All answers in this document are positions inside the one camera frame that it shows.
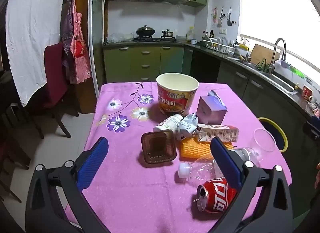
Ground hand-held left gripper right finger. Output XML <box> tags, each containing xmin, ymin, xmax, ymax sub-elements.
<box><xmin>210</xmin><ymin>137</ymin><xmax>294</xmax><ymax>233</ymax></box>

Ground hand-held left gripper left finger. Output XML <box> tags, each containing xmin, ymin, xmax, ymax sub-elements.
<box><xmin>25</xmin><ymin>137</ymin><xmax>110</xmax><ymax>233</ymax></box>

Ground clear plastic bottle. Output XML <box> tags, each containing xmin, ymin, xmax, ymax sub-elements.
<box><xmin>178</xmin><ymin>147</ymin><xmax>260</xmax><ymax>187</ymax></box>

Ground red and white drink carton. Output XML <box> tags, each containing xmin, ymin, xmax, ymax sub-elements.
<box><xmin>194</xmin><ymin>124</ymin><xmax>239</xmax><ymax>144</ymax></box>

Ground yellow rimmed trash bin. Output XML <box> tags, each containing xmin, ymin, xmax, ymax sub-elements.
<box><xmin>257</xmin><ymin>117</ymin><xmax>288</xmax><ymax>153</ymax></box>

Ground red soda can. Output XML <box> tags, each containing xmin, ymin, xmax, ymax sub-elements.
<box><xmin>196</xmin><ymin>177</ymin><xmax>238</xmax><ymax>214</ymax></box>

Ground orange mesh cloth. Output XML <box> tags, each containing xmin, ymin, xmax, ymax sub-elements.
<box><xmin>179</xmin><ymin>137</ymin><xmax>235</xmax><ymax>162</ymax></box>

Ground clear plastic cup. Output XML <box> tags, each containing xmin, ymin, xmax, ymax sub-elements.
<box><xmin>250</xmin><ymin>128</ymin><xmax>277</xmax><ymax>160</ymax></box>

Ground purple cardboard box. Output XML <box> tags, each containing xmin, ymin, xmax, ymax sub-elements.
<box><xmin>196</xmin><ymin>89</ymin><xmax>228</xmax><ymax>125</ymax></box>

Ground silver snack bag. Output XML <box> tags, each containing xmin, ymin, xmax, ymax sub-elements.
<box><xmin>176</xmin><ymin>113</ymin><xmax>199</xmax><ymax>141</ymax></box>

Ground brown plastic tray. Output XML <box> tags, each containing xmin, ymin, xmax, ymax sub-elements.
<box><xmin>141</xmin><ymin>130</ymin><xmax>177</xmax><ymax>165</ymax></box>

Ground instant noodle paper bowl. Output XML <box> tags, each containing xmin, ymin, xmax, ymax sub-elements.
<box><xmin>156</xmin><ymin>73</ymin><xmax>200</xmax><ymax>116</ymax></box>

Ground red paper cup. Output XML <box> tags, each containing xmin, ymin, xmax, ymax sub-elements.
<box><xmin>302</xmin><ymin>84</ymin><xmax>313</xmax><ymax>99</ymax></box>

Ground pink floral tablecloth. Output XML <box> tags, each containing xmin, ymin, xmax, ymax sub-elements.
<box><xmin>64</xmin><ymin>81</ymin><xmax>293</xmax><ymax>233</ymax></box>

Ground dark lower cabinets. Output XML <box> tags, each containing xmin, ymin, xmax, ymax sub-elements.
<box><xmin>192</xmin><ymin>48</ymin><xmax>320</xmax><ymax>203</ymax></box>

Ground green plastic container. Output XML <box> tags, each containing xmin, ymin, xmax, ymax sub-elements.
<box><xmin>290</xmin><ymin>66</ymin><xmax>305</xmax><ymax>78</ymax></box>

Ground steel kitchen sink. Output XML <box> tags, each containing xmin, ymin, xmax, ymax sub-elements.
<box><xmin>250</xmin><ymin>63</ymin><xmax>298</xmax><ymax>96</ymax></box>

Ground purple plastic bowl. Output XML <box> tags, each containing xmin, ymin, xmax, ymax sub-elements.
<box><xmin>274</xmin><ymin>59</ymin><xmax>292</xmax><ymax>69</ymax></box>

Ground green leafy vegetables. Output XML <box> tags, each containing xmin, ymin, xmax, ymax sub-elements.
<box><xmin>256</xmin><ymin>58</ymin><xmax>272</xmax><ymax>73</ymax></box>

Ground tall steel faucet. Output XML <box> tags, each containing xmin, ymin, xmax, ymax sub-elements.
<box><xmin>271</xmin><ymin>38</ymin><xmax>287</xmax><ymax>67</ymax></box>

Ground dark wooden chair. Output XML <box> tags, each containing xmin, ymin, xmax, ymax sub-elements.
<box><xmin>0</xmin><ymin>70</ymin><xmax>33</xmax><ymax>203</ymax></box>

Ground wooden cutting board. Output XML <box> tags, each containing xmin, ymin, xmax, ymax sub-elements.
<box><xmin>250</xmin><ymin>44</ymin><xmax>280</xmax><ymax>66</ymax></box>

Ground red covered chair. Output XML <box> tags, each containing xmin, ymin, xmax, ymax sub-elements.
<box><xmin>44</xmin><ymin>42</ymin><xmax>79</xmax><ymax>138</ymax></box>

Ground small steel faucet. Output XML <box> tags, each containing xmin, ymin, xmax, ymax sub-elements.
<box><xmin>240</xmin><ymin>38</ymin><xmax>250</xmax><ymax>62</ymax></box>

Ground green lower cabinets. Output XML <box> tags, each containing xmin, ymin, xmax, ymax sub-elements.
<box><xmin>103</xmin><ymin>45</ymin><xmax>193</xmax><ymax>83</ymax></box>

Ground pink checked apron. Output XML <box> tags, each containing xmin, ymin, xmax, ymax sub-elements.
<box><xmin>61</xmin><ymin>0</ymin><xmax>92</xmax><ymax>84</ymax></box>

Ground dish rack with dishes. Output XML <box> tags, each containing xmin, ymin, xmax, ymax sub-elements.
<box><xmin>203</xmin><ymin>36</ymin><xmax>235</xmax><ymax>54</ymax></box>

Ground clear plastic bag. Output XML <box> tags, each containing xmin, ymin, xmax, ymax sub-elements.
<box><xmin>107</xmin><ymin>32</ymin><xmax>134</xmax><ymax>44</ymax></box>

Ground hanging spatulas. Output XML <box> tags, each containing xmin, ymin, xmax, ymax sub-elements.
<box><xmin>218</xmin><ymin>6</ymin><xmax>233</xmax><ymax>27</ymax></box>

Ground gas stove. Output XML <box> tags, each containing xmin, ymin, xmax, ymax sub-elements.
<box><xmin>134</xmin><ymin>36</ymin><xmax>177</xmax><ymax>42</ymax></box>

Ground black wok with lid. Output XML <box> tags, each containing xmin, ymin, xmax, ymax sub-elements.
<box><xmin>136</xmin><ymin>25</ymin><xmax>155</xmax><ymax>37</ymax></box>

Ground white hanging sheet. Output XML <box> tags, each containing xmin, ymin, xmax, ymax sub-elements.
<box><xmin>5</xmin><ymin>0</ymin><xmax>69</xmax><ymax>107</ymax></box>

